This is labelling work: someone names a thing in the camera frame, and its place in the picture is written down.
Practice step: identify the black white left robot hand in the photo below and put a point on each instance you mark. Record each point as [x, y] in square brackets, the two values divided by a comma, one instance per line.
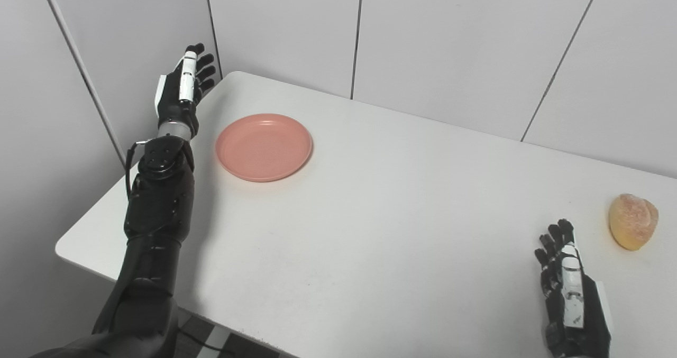
[177, 96]

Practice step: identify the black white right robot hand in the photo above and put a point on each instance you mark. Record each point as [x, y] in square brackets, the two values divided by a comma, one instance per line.
[574, 305]

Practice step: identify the pink round plate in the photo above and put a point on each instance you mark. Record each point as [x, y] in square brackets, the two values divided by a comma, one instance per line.
[263, 147]

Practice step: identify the golden bread roll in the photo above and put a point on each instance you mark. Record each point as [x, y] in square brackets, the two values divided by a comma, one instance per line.
[633, 221]

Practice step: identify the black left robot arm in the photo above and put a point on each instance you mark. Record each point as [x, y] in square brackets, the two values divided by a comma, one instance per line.
[156, 220]

